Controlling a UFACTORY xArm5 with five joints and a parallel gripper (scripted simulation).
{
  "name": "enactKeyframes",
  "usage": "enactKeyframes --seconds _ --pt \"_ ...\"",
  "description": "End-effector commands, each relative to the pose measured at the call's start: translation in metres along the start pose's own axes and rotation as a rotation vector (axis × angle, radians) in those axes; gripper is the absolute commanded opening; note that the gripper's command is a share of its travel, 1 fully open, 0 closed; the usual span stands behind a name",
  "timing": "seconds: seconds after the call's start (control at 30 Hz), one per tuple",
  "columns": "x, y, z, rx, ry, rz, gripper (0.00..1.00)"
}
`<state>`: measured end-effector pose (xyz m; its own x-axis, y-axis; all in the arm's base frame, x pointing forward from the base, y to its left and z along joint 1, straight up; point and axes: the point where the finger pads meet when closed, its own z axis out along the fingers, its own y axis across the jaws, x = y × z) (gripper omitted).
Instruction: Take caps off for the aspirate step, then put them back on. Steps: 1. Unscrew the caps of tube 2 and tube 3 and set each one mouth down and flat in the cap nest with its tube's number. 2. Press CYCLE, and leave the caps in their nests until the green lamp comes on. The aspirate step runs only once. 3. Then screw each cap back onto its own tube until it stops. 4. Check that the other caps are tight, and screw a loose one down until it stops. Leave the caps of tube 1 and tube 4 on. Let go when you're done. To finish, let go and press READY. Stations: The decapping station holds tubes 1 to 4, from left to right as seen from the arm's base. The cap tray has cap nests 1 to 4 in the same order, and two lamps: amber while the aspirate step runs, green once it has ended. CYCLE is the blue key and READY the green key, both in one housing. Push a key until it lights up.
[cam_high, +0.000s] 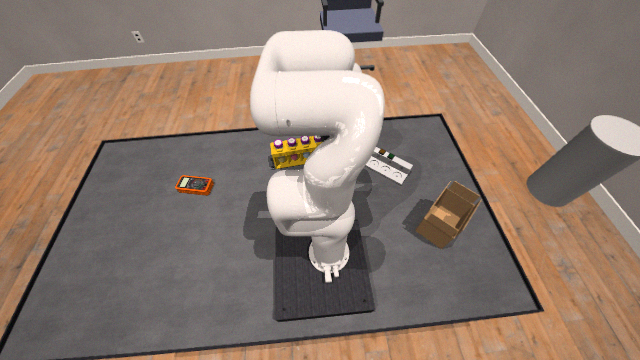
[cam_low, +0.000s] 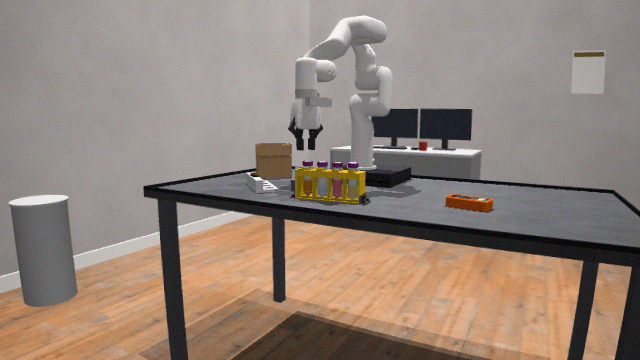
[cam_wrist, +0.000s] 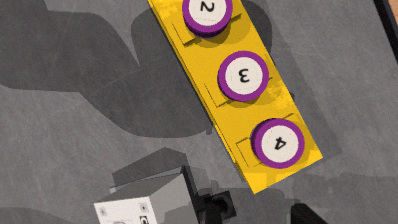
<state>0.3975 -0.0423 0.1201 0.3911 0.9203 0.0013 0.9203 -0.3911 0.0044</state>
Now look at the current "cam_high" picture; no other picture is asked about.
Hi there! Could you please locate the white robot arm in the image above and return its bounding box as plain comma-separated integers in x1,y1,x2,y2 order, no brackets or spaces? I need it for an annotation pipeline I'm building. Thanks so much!
250,30,385,283

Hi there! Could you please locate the brown cardboard box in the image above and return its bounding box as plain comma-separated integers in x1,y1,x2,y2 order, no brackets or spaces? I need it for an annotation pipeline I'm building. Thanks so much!
415,181,482,249

